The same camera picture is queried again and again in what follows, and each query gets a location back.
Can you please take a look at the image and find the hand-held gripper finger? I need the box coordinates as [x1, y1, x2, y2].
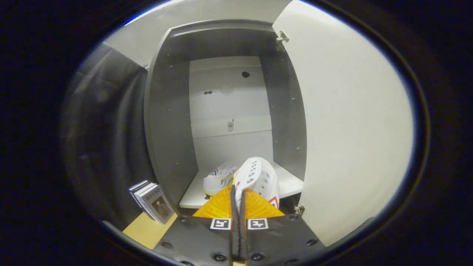
[239, 188, 328, 266]
[153, 185, 239, 266]

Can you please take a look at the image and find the white canvas shoe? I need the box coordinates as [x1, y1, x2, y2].
[202, 161, 239, 197]
[233, 157, 280, 212]

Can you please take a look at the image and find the grey shoe cabinet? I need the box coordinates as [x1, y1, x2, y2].
[143, 19, 308, 215]

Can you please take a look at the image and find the white shoe cabinet door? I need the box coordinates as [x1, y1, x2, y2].
[272, 0, 415, 247]

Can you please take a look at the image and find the grey portrait cover book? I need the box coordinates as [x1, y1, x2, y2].
[135, 183, 175, 225]

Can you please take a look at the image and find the dark blue cover book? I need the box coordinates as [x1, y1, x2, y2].
[128, 180, 150, 212]

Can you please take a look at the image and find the black backdrop cloth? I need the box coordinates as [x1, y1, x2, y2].
[60, 42, 165, 230]

